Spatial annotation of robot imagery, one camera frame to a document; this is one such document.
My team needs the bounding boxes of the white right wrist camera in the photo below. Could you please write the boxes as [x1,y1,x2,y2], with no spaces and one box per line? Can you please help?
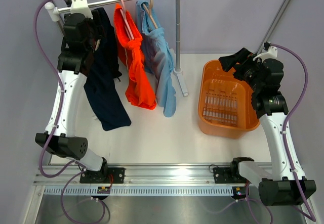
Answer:
[253,42,278,63]

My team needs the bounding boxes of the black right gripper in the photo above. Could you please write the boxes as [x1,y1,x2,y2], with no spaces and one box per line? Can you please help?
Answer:
[219,48,264,93]

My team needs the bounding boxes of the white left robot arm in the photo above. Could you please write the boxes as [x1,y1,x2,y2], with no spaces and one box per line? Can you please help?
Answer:
[35,10,109,183]

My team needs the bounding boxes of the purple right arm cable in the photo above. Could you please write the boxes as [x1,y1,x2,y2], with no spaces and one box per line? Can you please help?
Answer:
[275,43,317,222]

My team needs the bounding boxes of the pink plastic hanger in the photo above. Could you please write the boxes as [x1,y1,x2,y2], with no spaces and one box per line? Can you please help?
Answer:
[120,0,134,40]

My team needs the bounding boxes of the white metal clothes rack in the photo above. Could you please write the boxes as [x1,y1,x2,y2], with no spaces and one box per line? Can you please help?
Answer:
[43,0,189,97]

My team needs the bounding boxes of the light blue shorts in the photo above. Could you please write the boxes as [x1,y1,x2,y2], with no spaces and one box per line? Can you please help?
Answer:
[136,0,177,117]

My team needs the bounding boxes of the beige wooden hanger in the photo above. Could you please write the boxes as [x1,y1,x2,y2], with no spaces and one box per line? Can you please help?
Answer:
[95,39,101,51]

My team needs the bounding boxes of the orange plastic basket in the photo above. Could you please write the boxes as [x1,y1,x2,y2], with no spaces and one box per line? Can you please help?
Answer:
[198,60,260,139]

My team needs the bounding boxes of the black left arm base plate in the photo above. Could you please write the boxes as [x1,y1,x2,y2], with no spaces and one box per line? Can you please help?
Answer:
[79,167,125,184]

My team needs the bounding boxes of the aluminium mounting rail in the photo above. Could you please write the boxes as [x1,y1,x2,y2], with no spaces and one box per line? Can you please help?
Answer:
[33,162,308,187]

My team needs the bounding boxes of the navy blue shorts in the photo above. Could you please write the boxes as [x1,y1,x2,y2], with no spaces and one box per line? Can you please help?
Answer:
[84,8,131,131]

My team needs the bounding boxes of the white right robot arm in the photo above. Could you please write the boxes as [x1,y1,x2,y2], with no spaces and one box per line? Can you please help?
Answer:
[219,46,316,206]

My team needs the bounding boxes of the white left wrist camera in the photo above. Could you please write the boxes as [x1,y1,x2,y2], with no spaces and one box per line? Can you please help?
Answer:
[70,0,93,19]

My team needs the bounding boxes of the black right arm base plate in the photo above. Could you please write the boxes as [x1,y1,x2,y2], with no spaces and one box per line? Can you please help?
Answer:
[213,167,247,184]

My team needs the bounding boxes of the slotted grey cable duct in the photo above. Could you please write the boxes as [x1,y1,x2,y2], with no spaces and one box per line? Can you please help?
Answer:
[43,185,233,196]

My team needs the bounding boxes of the orange shorts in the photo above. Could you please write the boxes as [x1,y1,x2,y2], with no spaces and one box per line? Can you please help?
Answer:
[113,4,156,110]

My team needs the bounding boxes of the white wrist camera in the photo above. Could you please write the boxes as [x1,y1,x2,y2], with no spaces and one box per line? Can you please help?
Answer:
[70,0,93,19]
[253,42,278,63]

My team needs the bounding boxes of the tan wooden hanger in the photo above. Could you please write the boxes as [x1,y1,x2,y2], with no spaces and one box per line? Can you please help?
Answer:
[143,0,158,29]

